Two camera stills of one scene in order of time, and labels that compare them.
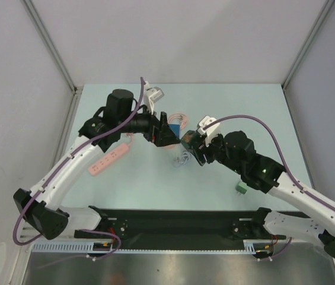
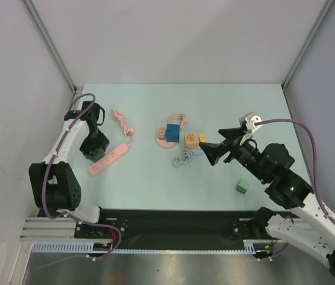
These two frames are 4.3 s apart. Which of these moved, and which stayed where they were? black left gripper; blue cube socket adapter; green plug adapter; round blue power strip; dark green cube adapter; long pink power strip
Moved: black left gripper; dark green cube adapter
Stayed: green plug adapter; round blue power strip; blue cube socket adapter; long pink power strip
